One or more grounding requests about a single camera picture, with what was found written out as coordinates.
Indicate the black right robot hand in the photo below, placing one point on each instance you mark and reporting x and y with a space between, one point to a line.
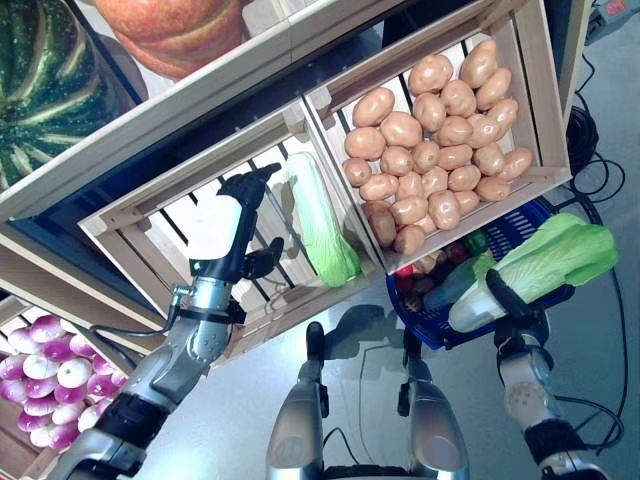
522 330

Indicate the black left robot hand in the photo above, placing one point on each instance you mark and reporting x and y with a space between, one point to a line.
217 230

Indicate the green napa cabbage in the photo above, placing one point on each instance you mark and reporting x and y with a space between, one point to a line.
320 225
560 255

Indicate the blue plastic shopping basket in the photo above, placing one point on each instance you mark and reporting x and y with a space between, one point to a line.
515 220

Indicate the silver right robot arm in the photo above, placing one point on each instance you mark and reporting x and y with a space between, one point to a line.
525 390

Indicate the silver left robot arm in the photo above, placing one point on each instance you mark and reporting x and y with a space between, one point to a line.
165 370

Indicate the dark green cucumber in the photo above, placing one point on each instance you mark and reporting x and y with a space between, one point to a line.
452 287

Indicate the green bell pepper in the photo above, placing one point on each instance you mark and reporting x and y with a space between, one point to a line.
475 241

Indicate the red bell pepper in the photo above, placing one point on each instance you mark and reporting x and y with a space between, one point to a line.
456 251

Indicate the beige ginger root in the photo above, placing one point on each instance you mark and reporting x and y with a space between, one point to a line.
431 260

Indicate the wooden cabbage crate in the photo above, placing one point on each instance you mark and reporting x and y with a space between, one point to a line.
300 312

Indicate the silver right robot leg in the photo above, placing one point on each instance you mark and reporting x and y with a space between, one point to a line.
435 425

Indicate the red tomato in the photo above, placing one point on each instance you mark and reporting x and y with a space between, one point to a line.
404 272

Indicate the tan potato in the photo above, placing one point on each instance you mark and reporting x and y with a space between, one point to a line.
488 159
502 114
479 57
434 180
409 210
425 224
374 106
457 97
426 156
492 188
482 131
443 209
494 89
376 206
467 201
464 177
430 74
357 171
454 156
515 164
429 111
396 160
378 186
410 185
409 239
365 142
401 129
455 130
382 227

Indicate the wooden display shelf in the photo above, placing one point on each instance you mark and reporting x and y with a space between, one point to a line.
60 295

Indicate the purple white onion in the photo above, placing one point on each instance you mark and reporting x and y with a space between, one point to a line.
82 346
70 395
67 414
100 385
45 327
42 387
40 437
102 365
90 417
120 379
10 368
22 341
32 422
39 366
62 436
12 391
37 406
57 348
73 372
105 405

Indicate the small orange ribbed pumpkin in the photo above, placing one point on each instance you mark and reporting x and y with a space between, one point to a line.
175 30

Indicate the wooden potato crate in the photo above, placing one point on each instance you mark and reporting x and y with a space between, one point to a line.
545 115

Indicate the green striped pumpkin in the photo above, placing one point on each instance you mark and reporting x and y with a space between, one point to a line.
40 90

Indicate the wooden onion crate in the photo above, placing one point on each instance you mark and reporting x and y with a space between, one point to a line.
15 460

